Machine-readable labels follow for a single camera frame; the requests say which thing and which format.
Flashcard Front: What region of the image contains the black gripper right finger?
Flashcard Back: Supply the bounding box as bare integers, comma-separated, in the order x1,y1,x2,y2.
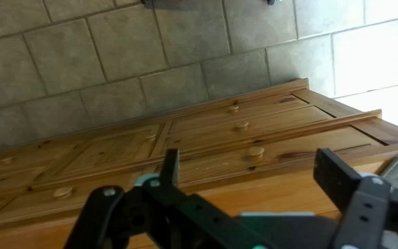
313,148,398,249

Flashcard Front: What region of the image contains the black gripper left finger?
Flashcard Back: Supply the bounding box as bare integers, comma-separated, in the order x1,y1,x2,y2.
64,148,274,249

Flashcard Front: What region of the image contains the pine wooden dresser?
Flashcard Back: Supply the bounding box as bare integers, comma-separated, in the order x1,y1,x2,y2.
0,78,398,249

